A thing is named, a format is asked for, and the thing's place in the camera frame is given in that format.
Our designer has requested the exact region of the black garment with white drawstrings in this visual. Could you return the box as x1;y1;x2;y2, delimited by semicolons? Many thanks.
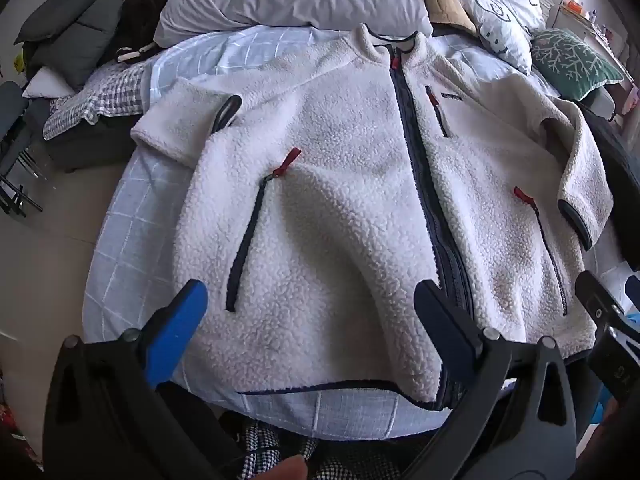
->
107;0;197;64

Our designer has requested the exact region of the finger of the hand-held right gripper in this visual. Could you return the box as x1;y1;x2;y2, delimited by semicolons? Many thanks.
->
574;270;629;323

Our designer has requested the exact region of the dark grey puffer jacket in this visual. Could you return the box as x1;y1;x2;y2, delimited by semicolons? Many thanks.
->
14;0;127;92

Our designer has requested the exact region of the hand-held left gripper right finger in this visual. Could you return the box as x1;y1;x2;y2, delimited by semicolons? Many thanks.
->
414;277;581;480

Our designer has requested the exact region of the checked plaid cloth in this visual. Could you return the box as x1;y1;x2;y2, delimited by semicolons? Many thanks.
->
42;62;157;142

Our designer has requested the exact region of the dark metal chair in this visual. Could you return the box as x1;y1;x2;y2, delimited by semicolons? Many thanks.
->
0;80;52;219

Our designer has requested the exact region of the person's checked clothing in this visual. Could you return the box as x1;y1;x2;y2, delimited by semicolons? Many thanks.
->
220;412;416;480

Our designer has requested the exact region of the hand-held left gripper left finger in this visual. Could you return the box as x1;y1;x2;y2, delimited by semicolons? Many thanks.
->
42;279;251;480

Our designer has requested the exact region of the dark cloth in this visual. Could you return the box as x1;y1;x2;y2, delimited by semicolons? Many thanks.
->
575;100;640;267

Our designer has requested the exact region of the white cartoon print pillow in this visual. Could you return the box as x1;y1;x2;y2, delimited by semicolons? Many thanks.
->
444;0;547;77

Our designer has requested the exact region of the person's left hand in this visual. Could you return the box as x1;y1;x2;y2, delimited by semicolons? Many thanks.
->
267;454;309;480

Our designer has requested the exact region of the light blue grid bed sheet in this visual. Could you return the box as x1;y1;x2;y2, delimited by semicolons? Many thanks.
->
81;25;640;437

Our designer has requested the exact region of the green coral print pillow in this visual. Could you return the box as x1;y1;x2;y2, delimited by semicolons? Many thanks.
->
530;27;625;104

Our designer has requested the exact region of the white fleece zip jacket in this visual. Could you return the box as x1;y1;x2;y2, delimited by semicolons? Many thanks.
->
131;24;615;412

